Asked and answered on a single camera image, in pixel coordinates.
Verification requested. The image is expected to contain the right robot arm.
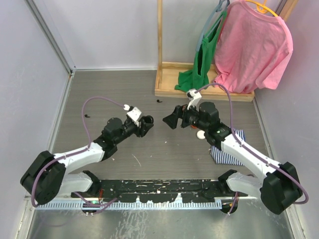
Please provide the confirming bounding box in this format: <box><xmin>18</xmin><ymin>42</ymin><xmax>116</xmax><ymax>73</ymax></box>
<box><xmin>163</xmin><ymin>102</ymin><xmax>309</xmax><ymax>215</ymax></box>

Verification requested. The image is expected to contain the yellow hanger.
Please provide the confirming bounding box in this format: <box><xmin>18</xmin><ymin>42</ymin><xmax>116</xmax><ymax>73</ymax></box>
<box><xmin>246</xmin><ymin>0</ymin><xmax>278</xmax><ymax>17</ymax></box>

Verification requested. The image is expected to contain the green tank top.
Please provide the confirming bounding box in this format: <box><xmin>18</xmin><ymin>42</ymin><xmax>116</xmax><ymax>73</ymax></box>
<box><xmin>174</xmin><ymin>10</ymin><xmax>227</xmax><ymax>92</ymax></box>

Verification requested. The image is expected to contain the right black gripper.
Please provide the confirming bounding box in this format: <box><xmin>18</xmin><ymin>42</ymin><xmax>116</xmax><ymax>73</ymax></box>
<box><xmin>163</xmin><ymin>101</ymin><xmax>208</xmax><ymax>132</ymax></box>

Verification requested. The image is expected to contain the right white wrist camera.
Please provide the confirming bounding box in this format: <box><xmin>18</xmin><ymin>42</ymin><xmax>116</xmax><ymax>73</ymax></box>
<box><xmin>186</xmin><ymin>89</ymin><xmax>202</xmax><ymax>110</ymax></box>

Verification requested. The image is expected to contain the wooden clothes rack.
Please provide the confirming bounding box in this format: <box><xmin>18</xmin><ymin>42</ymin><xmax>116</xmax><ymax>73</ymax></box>
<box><xmin>155</xmin><ymin>0</ymin><xmax>298</xmax><ymax>102</ymax></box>

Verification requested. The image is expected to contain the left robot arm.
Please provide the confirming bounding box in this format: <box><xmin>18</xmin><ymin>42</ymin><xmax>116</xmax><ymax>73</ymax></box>
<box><xmin>20</xmin><ymin>116</ymin><xmax>154</xmax><ymax>205</ymax></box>

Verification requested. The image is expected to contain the blue-grey hanger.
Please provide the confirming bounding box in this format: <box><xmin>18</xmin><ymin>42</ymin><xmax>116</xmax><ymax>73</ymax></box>
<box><xmin>195</xmin><ymin>0</ymin><xmax>230</xmax><ymax>52</ymax></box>

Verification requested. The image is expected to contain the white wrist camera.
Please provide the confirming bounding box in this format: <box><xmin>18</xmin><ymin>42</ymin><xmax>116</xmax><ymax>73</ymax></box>
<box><xmin>186</xmin><ymin>89</ymin><xmax>202</xmax><ymax>110</ymax></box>
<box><xmin>124</xmin><ymin>104</ymin><xmax>142</xmax><ymax>126</ymax></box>

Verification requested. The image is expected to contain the blue striped cloth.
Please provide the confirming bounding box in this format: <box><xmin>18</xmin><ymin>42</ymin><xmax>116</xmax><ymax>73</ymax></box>
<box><xmin>210</xmin><ymin>129</ymin><xmax>246</xmax><ymax>166</ymax></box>

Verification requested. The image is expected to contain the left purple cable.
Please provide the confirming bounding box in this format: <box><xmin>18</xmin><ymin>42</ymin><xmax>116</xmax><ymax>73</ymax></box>
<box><xmin>31</xmin><ymin>96</ymin><xmax>127</xmax><ymax>207</ymax></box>

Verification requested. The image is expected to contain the white cable duct strip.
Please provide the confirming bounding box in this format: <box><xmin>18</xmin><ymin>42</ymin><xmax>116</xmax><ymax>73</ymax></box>
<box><xmin>37</xmin><ymin>198</ymin><xmax>222</xmax><ymax>211</ymax></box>

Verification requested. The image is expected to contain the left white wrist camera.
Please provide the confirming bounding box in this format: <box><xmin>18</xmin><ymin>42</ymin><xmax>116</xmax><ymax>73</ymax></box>
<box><xmin>124</xmin><ymin>104</ymin><xmax>142</xmax><ymax>126</ymax></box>

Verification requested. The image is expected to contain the pink t-shirt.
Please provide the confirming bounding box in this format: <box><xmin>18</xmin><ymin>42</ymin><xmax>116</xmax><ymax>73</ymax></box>
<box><xmin>214</xmin><ymin>0</ymin><xmax>293</xmax><ymax>94</ymax></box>

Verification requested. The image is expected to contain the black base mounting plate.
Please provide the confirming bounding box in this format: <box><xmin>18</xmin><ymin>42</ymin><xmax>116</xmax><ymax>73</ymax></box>
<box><xmin>80</xmin><ymin>179</ymin><xmax>235</xmax><ymax>203</ymax></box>

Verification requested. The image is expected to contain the white earbud charging case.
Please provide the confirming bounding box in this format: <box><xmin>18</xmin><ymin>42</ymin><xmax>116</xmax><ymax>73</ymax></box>
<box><xmin>196</xmin><ymin>130</ymin><xmax>205</xmax><ymax>140</ymax></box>

